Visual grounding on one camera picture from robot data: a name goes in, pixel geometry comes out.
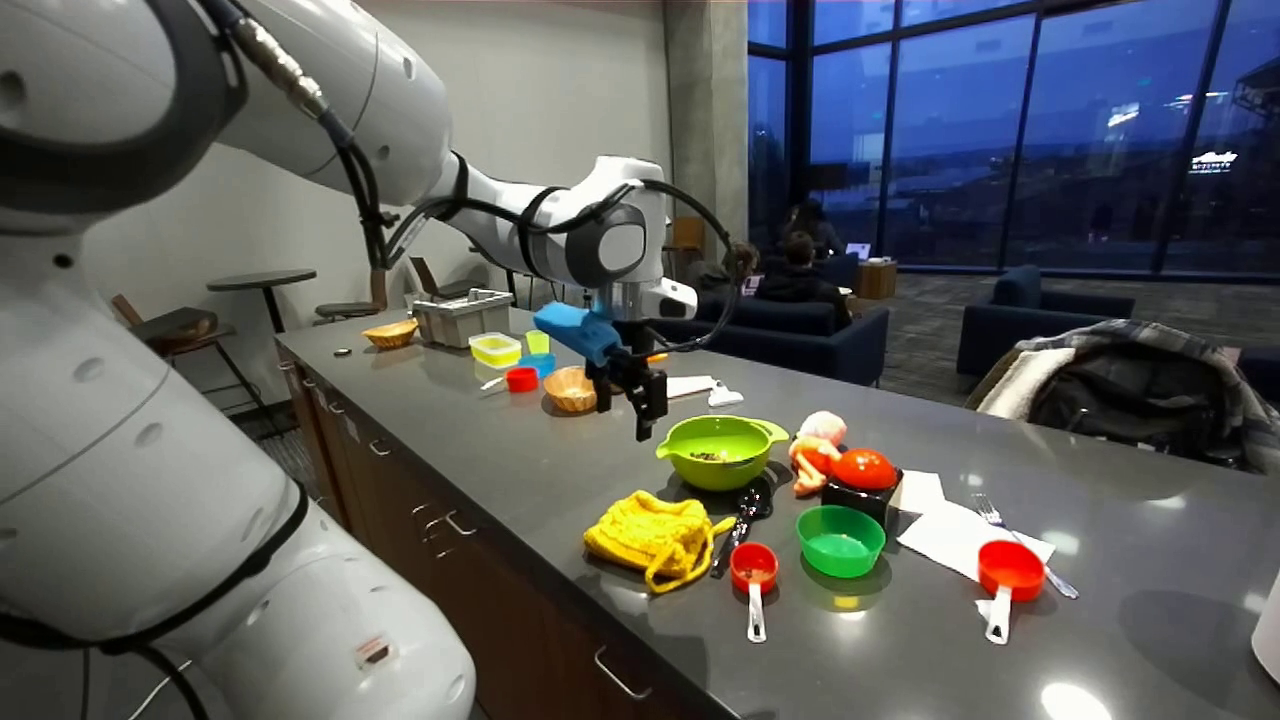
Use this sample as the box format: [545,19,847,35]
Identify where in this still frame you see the yellow round bowl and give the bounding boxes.
[363,316,422,356]

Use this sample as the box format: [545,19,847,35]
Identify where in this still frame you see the large white paper sheet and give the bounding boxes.
[897,498,1054,588]

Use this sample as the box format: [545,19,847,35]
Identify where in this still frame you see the large red measuring cup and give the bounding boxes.
[972,537,1052,646]

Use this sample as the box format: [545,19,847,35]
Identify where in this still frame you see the navy blue sofa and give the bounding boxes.
[654,293,893,387]

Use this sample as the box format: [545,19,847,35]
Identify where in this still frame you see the round dark side table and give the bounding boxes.
[204,266,319,336]

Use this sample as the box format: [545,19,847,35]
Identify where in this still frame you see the small white paper sheet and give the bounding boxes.
[893,466,952,520]

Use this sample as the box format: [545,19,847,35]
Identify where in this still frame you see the tan woven basket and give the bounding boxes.
[541,363,599,418]

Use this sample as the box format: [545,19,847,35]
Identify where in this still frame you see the grey concrete pillar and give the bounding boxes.
[661,0,751,257]

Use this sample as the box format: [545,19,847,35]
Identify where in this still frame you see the seated person dark clothes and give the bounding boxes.
[754,197,853,304]

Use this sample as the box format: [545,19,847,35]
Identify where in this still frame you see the yellow plastic container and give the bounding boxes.
[465,326,522,372]

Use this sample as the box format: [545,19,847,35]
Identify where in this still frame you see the small black box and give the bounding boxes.
[815,476,899,526]

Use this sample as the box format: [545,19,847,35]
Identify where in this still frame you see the orange red toy ball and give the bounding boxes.
[822,444,904,494]

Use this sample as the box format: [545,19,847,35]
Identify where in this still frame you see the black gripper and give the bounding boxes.
[585,336,673,444]

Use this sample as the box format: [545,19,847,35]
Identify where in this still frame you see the large glass window wall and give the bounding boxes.
[747,0,1280,283]

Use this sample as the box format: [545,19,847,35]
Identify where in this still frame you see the lime green plastic bowl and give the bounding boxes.
[651,410,791,494]

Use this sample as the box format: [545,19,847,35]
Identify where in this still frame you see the wooden chair dark seat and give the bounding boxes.
[111,293,270,416]

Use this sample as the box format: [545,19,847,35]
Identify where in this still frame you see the black kitchen utensil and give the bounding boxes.
[715,478,780,575]

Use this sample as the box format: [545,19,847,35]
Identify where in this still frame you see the small red measuring cup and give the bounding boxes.
[729,537,783,646]

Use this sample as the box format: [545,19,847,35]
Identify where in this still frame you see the metal tray container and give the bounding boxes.
[406,287,514,351]

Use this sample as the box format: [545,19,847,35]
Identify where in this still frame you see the grey white jacket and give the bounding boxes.
[968,316,1280,473]

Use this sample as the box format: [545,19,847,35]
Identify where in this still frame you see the brown counter cabinet drawers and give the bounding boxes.
[276,347,731,720]

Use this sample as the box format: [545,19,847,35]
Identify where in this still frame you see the seated person facing forward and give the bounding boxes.
[720,239,762,300]

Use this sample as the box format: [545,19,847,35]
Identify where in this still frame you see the white round toy food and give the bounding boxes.
[797,406,853,453]

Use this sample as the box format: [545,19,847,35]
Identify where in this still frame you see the small green plastic bowl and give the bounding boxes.
[791,498,893,582]

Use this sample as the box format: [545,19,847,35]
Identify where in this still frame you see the yellow crocheted cloth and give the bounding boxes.
[579,487,738,599]

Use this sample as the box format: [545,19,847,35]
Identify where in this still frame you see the wooden box side table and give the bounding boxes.
[857,252,899,304]

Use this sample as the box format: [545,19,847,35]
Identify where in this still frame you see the navy blue armchair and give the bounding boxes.
[952,264,1135,381]

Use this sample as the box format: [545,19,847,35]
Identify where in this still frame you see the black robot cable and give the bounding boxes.
[194,0,761,356]

